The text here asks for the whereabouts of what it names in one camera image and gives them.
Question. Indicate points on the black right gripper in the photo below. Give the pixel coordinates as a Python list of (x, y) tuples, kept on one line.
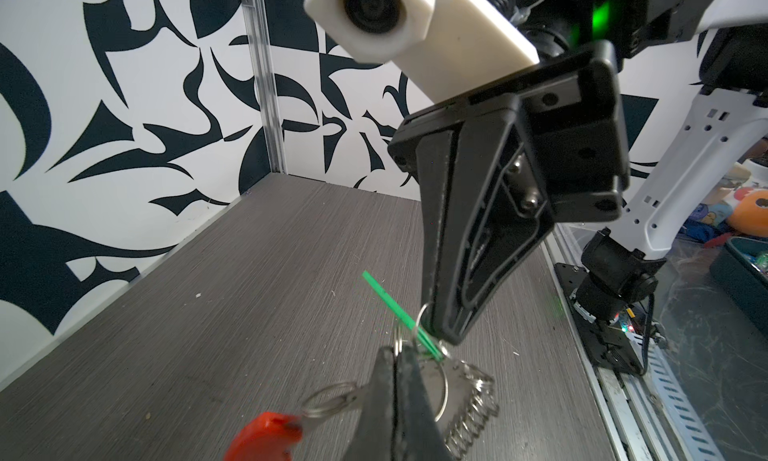
[(568, 141)]

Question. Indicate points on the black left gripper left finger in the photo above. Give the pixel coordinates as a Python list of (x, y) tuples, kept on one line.
[(374, 434)]

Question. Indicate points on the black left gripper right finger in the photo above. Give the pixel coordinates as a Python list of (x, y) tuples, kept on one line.
[(417, 436)]

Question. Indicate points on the green tagged key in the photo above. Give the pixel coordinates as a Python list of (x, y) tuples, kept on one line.
[(417, 333)]

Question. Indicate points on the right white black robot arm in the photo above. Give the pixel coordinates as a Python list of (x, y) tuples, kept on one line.
[(623, 258)]

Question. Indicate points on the orange plush toy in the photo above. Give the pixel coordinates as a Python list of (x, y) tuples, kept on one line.
[(749, 215)]

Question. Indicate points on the blue bin with items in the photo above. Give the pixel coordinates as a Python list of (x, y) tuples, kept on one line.
[(734, 270)]

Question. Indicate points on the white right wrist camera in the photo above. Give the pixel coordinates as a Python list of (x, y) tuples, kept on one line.
[(445, 47)]

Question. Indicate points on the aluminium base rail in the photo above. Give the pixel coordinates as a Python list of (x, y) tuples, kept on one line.
[(648, 417)]

